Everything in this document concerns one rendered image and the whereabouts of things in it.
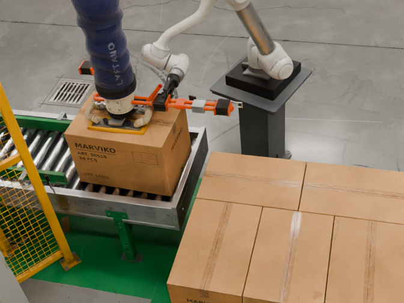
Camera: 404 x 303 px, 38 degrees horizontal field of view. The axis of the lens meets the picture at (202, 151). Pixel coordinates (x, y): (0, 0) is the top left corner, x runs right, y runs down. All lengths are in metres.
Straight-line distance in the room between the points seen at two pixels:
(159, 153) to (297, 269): 0.96
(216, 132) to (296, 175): 1.28
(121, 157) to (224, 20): 2.94
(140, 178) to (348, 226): 1.20
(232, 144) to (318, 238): 1.53
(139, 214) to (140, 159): 0.36
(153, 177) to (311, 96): 1.99
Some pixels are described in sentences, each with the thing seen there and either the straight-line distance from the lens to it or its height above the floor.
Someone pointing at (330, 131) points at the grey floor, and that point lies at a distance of 4.59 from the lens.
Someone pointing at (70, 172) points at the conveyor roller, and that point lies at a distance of 3.73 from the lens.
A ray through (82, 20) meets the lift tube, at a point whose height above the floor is 1.64.
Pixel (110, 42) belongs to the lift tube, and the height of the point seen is 1.50.
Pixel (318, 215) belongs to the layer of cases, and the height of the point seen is 0.54.
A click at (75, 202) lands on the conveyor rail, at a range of 3.57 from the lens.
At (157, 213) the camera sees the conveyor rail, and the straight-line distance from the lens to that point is 3.38.
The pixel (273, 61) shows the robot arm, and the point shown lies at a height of 1.07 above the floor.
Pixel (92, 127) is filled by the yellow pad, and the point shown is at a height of 0.97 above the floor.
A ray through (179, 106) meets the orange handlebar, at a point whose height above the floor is 1.08.
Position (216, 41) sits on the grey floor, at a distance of 5.64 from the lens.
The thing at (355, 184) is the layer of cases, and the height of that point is 0.54.
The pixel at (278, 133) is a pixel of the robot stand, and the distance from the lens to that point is 4.12.
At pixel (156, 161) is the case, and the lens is 3.24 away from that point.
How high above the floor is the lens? 3.07
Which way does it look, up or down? 43 degrees down
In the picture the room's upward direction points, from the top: 8 degrees counter-clockwise
